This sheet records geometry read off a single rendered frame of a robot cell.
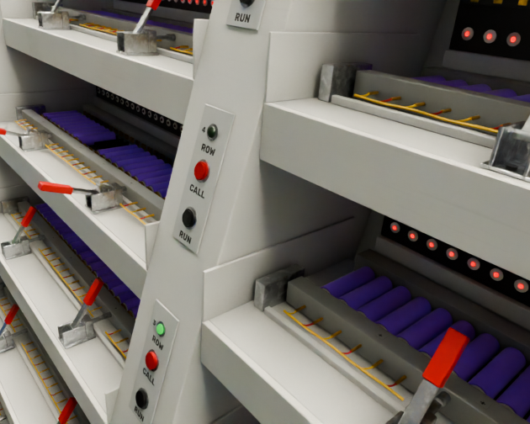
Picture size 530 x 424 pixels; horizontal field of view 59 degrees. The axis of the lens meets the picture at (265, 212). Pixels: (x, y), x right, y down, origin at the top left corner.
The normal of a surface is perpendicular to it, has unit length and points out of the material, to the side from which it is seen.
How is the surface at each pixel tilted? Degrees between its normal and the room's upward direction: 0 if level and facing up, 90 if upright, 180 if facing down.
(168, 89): 106
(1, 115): 90
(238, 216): 90
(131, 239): 16
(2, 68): 90
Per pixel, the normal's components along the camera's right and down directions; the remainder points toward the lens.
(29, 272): 0.07, -0.90
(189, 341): -0.70, -0.03
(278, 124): -0.76, 0.22
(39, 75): 0.65, 0.36
